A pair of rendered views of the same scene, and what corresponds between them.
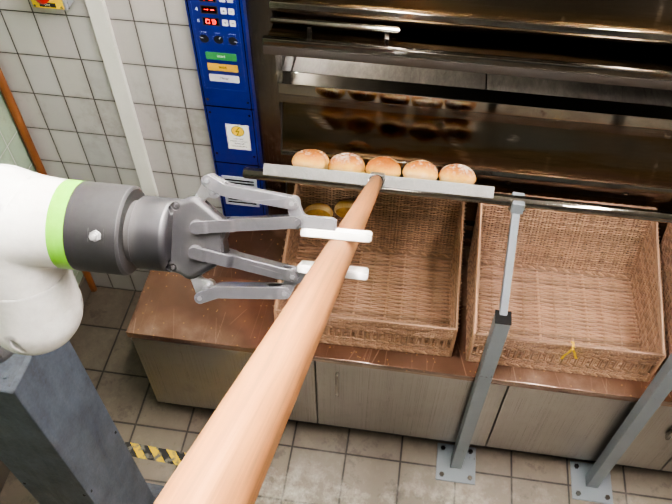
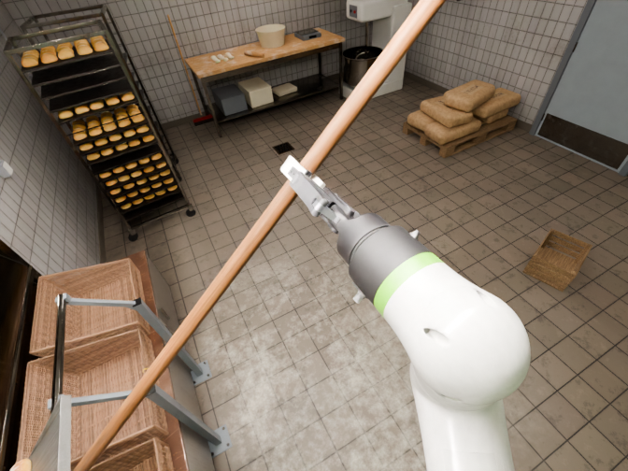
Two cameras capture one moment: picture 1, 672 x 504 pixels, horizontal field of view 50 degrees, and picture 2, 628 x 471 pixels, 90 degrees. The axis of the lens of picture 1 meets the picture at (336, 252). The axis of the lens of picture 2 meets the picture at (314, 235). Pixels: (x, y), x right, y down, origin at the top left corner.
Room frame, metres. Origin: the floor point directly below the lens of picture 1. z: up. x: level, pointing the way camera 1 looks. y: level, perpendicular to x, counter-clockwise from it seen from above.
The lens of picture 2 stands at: (0.68, 0.38, 2.27)
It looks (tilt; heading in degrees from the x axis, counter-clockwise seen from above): 46 degrees down; 238
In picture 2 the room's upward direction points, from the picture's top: 7 degrees counter-clockwise
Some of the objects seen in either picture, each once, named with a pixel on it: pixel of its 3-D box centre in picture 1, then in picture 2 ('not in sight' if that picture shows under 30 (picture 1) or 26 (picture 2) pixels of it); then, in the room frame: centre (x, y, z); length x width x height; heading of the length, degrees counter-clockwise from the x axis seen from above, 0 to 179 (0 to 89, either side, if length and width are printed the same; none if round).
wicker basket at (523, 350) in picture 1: (562, 283); (97, 397); (1.33, -0.70, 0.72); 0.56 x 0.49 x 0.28; 82
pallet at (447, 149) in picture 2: not in sight; (458, 125); (-3.12, -1.79, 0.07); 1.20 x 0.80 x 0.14; 172
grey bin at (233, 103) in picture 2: not in sight; (229, 99); (-1.01, -4.33, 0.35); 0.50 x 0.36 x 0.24; 82
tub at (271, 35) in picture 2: not in sight; (271, 36); (-1.87, -4.28, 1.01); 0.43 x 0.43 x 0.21
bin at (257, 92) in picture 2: not in sight; (255, 92); (-1.43, -4.27, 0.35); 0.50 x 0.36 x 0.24; 83
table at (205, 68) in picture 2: not in sight; (270, 80); (-1.71, -4.23, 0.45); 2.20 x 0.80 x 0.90; 172
